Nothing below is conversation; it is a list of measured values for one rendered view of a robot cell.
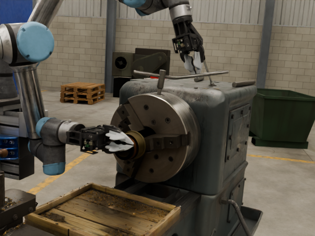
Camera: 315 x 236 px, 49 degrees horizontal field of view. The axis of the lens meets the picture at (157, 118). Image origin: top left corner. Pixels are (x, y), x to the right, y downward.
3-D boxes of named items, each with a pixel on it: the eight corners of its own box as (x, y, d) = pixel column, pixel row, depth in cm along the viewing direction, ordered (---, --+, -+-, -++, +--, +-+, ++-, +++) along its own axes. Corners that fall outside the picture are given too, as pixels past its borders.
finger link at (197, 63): (192, 78, 121) (186, 52, 120) (198, 77, 126) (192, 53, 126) (200, 76, 119) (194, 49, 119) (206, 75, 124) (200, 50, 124)
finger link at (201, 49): (193, 64, 124) (187, 41, 124) (195, 64, 126) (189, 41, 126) (205, 61, 122) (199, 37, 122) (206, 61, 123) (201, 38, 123)
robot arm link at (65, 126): (74, 140, 118) (74, 117, 116) (84, 143, 116) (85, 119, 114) (57, 145, 111) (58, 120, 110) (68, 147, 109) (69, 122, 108)
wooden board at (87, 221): (90, 191, 125) (90, 181, 125) (180, 218, 109) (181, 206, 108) (24, 225, 99) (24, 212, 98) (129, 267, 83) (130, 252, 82)
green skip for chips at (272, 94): (236, 130, 665) (241, 86, 649) (284, 133, 668) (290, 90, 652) (257, 150, 533) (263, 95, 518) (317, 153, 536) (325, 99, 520)
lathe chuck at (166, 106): (117, 161, 138) (128, 84, 130) (189, 187, 124) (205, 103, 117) (103, 167, 130) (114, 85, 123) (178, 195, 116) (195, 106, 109)
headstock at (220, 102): (169, 143, 200) (174, 76, 193) (251, 159, 179) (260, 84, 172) (109, 171, 148) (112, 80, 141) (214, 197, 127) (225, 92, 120)
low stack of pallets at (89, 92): (77, 96, 994) (77, 81, 986) (105, 99, 983) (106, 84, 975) (58, 102, 872) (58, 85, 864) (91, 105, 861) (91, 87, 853)
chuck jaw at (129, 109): (140, 133, 124) (124, 105, 125) (150, 126, 121) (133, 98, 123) (123, 139, 114) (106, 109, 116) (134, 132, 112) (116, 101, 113)
